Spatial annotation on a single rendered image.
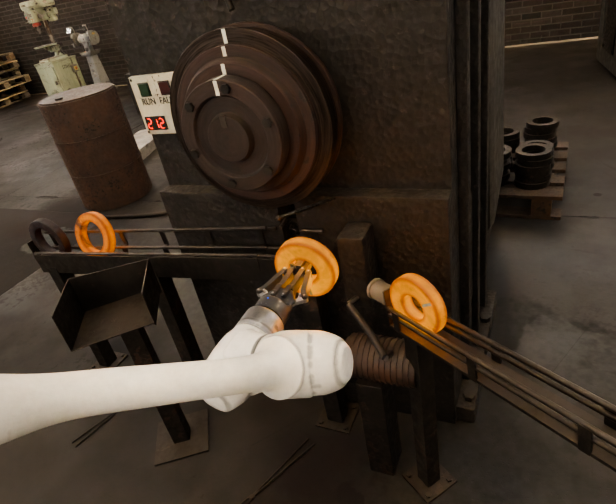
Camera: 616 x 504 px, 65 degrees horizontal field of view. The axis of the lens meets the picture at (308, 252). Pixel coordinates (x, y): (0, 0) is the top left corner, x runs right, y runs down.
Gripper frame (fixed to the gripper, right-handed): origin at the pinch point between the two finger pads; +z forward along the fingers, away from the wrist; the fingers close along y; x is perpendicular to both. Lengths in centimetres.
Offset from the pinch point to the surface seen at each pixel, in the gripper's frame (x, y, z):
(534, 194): -79, 44, 175
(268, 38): 46, -9, 22
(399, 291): -11.2, 20.2, 6.0
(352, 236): -5.5, 4.2, 19.6
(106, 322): -25, -71, -9
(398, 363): -33.6, 18.6, 3.0
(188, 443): -83, -62, -10
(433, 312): -11.7, 29.4, 0.7
